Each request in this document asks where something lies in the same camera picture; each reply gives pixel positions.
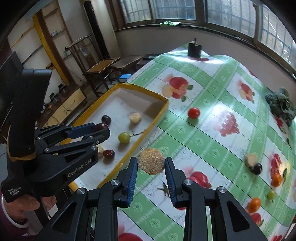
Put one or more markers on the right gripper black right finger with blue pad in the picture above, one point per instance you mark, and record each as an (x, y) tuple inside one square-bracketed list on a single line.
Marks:
[(229, 220)]

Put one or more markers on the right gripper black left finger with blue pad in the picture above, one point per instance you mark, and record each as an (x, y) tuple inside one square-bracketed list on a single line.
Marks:
[(93, 213)]

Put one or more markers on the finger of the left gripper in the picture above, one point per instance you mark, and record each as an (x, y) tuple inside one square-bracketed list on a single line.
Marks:
[(78, 130), (74, 152)]

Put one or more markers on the red jujube date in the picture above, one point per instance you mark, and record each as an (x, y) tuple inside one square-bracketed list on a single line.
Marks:
[(109, 154)]

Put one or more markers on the green grape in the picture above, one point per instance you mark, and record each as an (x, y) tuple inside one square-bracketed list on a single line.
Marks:
[(271, 195), (124, 137)]

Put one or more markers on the pale banana piece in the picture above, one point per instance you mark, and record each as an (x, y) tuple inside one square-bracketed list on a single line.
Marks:
[(135, 118)]

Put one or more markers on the round brown cake slice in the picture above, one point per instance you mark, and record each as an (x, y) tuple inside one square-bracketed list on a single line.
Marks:
[(151, 161)]

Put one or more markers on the dark purple plum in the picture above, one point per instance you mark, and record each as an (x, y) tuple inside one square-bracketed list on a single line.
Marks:
[(100, 126)]

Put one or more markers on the person's left hand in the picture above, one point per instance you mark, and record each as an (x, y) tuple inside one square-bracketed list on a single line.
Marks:
[(16, 209)]

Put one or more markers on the wooden tv cabinet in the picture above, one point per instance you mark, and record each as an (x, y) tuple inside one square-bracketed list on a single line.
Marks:
[(59, 112)]

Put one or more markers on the lower orange tangerine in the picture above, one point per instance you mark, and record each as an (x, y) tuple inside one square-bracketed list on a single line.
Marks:
[(254, 205)]

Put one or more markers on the orange tangerine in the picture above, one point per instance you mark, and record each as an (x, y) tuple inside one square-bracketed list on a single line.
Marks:
[(276, 180), (254, 205)]

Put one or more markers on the large dark plum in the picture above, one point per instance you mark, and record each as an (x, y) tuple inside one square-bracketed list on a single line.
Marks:
[(257, 169)]

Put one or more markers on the pale banana slice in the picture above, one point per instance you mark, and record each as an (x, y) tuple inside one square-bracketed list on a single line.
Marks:
[(250, 159)]

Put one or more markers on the yellow rimmed white tray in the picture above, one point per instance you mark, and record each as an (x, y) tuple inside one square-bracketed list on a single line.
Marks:
[(119, 103)]

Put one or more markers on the wooden chair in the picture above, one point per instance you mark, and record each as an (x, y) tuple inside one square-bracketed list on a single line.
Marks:
[(96, 69)]

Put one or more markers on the blue box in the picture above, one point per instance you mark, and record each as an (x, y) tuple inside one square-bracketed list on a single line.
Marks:
[(124, 77)]

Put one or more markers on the dark wooden bench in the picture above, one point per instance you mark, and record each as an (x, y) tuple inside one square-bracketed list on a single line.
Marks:
[(126, 65)]

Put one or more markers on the green fruit print tablecloth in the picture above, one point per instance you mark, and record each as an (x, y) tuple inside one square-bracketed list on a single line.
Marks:
[(235, 119)]

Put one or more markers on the small red tomato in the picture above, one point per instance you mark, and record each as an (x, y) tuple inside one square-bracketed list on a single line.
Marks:
[(193, 113)]

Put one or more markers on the white standing air conditioner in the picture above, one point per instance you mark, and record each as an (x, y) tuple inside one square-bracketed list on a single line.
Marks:
[(102, 28)]

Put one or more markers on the dark leafy vegetable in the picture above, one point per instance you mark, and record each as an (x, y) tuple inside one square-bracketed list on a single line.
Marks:
[(281, 106)]

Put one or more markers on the black plant pot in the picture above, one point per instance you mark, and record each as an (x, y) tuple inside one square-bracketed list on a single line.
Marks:
[(194, 49)]

